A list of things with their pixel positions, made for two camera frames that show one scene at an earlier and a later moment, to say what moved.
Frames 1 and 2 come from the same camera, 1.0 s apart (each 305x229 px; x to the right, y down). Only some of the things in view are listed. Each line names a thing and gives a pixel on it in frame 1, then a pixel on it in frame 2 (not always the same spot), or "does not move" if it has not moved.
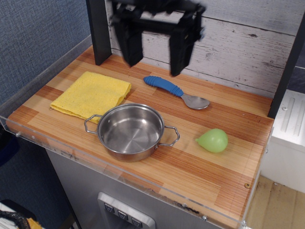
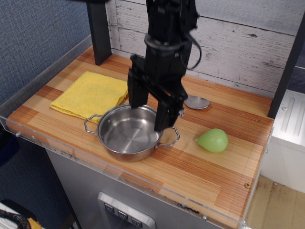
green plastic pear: [215, 140] does not move
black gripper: [189, 15] to [162, 71]
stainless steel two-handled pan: [131, 132] does not move
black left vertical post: [97, 16] does not move
